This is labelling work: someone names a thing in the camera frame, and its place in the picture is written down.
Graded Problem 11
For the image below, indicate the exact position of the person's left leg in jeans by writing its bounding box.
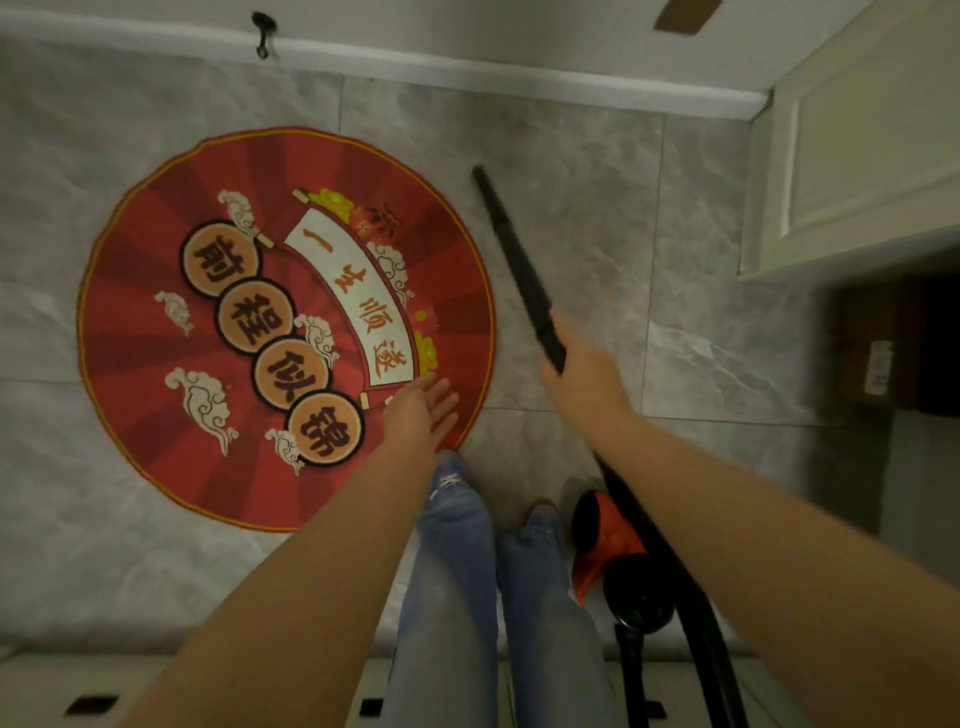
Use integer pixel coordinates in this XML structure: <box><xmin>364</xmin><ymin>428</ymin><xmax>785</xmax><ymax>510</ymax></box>
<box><xmin>381</xmin><ymin>450</ymin><xmax>501</xmax><ymax>728</ymax></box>

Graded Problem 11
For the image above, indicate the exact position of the person's right hand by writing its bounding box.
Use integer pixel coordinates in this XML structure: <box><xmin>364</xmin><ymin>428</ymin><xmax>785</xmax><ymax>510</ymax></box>
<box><xmin>540</xmin><ymin>308</ymin><xmax>639</xmax><ymax>445</ymax></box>

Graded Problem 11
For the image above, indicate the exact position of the white baseboard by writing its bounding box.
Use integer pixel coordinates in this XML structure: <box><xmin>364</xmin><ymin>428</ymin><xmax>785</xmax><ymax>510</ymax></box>
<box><xmin>0</xmin><ymin>6</ymin><xmax>771</xmax><ymax>122</ymax></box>

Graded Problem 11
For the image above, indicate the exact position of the person's left hand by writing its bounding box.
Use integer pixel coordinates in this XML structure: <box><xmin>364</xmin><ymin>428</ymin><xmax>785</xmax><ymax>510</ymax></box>
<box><xmin>382</xmin><ymin>372</ymin><xmax>461</xmax><ymax>456</ymax></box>

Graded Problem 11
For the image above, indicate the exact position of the black vacuum wand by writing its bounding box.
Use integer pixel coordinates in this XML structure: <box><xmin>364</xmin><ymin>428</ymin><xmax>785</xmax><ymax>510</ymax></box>
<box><xmin>471</xmin><ymin>165</ymin><xmax>569</xmax><ymax>375</ymax></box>

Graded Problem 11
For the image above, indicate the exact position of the person's right leg in jeans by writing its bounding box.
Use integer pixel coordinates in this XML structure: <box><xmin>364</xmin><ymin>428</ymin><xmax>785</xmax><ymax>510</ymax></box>
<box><xmin>496</xmin><ymin>503</ymin><xmax>625</xmax><ymax>728</ymax></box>

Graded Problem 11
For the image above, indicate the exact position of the brown cardboard box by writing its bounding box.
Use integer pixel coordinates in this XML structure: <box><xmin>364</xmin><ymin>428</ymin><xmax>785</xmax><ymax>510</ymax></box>
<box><xmin>834</xmin><ymin>280</ymin><xmax>933</xmax><ymax>411</ymax></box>

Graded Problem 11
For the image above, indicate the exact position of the white cabinet door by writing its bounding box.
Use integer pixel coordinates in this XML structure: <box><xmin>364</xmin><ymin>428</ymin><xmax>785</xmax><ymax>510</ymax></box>
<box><xmin>738</xmin><ymin>0</ymin><xmax>960</xmax><ymax>283</ymax></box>

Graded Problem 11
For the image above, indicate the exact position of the person's right forearm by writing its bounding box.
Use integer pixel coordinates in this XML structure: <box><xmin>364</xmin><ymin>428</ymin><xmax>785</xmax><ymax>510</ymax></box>
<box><xmin>577</xmin><ymin>412</ymin><xmax>960</xmax><ymax>728</ymax></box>

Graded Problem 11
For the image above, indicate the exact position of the person's left forearm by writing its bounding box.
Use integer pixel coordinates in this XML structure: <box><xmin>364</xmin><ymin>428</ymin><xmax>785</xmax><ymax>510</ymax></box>
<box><xmin>120</xmin><ymin>438</ymin><xmax>441</xmax><ymax>728</ymax></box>

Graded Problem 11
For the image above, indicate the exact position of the person's leg in jeans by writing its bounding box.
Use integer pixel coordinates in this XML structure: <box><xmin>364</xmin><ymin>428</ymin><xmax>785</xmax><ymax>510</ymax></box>
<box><xmin>496</xmin><ymin>503</ymin><xmax>625</xmax><ymax>728</ymax></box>
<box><xmin>381</xmin><ymin>450</ymin><xmax>501</xmax><ymax>728</ymax></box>

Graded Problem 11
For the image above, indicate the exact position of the black door stopper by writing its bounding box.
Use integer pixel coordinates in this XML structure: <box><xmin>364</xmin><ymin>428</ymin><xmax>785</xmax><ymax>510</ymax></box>
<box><xmin>250</xmin><ymin>10</ymin><xmax>279</xmax><ymax>61</ymax></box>

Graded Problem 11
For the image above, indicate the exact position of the round red printed floor mat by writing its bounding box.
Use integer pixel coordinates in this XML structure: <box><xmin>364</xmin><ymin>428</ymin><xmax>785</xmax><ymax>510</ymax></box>
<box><xmin>76</xmin><ymin>126</ymin><xmax>498</xmax><ymax>534</ymax></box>

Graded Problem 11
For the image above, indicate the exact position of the red and black vacuum cleaner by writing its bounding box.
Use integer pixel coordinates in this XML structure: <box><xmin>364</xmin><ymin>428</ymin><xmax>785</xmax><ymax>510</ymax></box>
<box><xmin>570</xmin><ymin>489</ymin><xmax>680</xmax><ymax>728</ymax></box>

